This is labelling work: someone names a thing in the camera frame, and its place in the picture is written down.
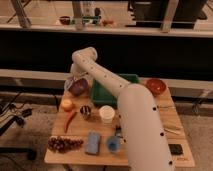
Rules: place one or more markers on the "white cup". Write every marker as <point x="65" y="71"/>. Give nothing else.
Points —
<point x="107" y="114"/>

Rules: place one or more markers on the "small blue cup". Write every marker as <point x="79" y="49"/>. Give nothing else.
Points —
<point x="113" y="144"/>

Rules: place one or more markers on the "light blue towel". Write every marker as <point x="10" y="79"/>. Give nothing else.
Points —
<point x="69" y="82"/>

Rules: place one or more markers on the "red bowl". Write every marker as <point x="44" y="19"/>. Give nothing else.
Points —
<point x="156" y="86"/>

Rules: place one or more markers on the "green plastic tray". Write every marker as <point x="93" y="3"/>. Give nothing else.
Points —
<point x="100" y="96"/>

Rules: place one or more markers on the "yellow apple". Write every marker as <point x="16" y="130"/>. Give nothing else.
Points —
<point x="67" y="105"/>

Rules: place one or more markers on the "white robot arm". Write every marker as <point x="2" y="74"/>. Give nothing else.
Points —
<point x="147" y="147"/>

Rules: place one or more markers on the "metal striped cup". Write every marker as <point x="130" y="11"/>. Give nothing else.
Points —
<point x="85" y="112"/>

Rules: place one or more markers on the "wooden spoon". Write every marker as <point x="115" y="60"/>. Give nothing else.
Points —
<point x="172" y="129"/>

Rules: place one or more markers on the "purple bowl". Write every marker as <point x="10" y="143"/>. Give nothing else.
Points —
<point x="79" y="87"/>

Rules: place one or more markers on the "blue sponge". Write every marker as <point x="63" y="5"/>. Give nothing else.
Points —
<point x="92" y="143"/>

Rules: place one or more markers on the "bunch of dark grapes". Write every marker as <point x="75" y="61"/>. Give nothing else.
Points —
<point x="63" y="145"/>

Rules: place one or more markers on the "small black square clip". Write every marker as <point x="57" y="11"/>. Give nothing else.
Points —
<point x="118" y="131"/>

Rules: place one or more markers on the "orange carrot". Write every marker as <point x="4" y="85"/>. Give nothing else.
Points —
<point x="68" y="119"/>

